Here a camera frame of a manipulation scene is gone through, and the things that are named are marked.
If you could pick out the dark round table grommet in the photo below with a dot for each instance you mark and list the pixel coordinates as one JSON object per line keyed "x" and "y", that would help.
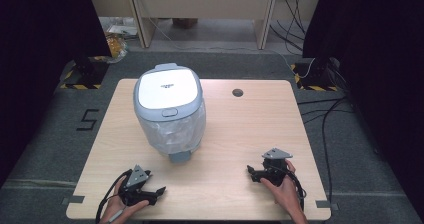
{"x": 237, "y": 92}

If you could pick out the person's right hand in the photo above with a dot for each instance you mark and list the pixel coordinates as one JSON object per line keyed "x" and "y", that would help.
{"x": 286, "y": 195}

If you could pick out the beige wooden desk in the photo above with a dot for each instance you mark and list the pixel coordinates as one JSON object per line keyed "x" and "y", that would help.
{"x": 200, "y": 4}

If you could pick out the yellow plastic bag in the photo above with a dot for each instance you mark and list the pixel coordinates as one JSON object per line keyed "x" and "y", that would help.
{"x": 115, "y": 47}

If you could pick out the person's left hand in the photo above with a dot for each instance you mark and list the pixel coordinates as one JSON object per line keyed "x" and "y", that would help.
{"x": 115, "y": 205}

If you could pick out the grey tape strip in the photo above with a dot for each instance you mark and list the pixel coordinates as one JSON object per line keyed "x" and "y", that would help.
{"x": 325, "y": 204}
{"x": 73, "y": 200}

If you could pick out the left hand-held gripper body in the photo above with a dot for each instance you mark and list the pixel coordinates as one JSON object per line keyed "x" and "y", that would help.
{"x": 133, "y": 194}

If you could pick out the translucent plastic trash bag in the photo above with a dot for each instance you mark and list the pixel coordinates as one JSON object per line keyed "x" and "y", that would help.
{"x": 173, "y": 134}

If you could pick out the black stand base striped tape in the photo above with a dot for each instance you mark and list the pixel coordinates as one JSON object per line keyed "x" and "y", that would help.
{"x": 85, "y": 74}
{"x": 316, "y": 75}

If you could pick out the black curtain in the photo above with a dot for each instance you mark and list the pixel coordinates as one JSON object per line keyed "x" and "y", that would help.
{"x": 43, "y": 50}
{"x": 376, "y": 67}

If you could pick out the white grey pedal trash can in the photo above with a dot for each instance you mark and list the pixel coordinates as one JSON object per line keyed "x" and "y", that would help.
{"x": 170, "y": 87}

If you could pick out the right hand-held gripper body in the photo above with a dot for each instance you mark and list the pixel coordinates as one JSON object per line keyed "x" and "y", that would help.
{"x": 275, "y": 170}

